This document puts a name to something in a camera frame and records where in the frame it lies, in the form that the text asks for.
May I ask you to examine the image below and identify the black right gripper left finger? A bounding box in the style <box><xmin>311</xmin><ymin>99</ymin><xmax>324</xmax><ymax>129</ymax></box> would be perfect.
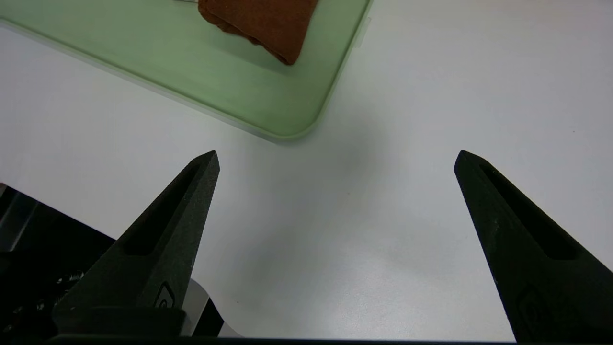
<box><xmin>52</xmin><ymin>150</ymin><xmax>221</xmax><ymax>337</ymax></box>

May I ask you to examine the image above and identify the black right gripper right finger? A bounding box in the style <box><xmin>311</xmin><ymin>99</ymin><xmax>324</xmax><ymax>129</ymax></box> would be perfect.
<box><xmin>454</xmin><ymin>150</ymin><xmax>613</xmax><ymax>344</ymax></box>

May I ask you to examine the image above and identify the brown towel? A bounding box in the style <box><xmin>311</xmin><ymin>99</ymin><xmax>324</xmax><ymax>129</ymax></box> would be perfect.
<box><xmin>198</xmin><ymin>0</ymin><xmax>319</xmax><ymax>66</ymax></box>

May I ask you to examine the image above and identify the light green plastic tray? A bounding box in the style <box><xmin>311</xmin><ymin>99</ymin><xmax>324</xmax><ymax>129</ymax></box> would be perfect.
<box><xmin>0</xmin><ymin>0</ymin><xmax>373</xmax><ymax>143</ymax></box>

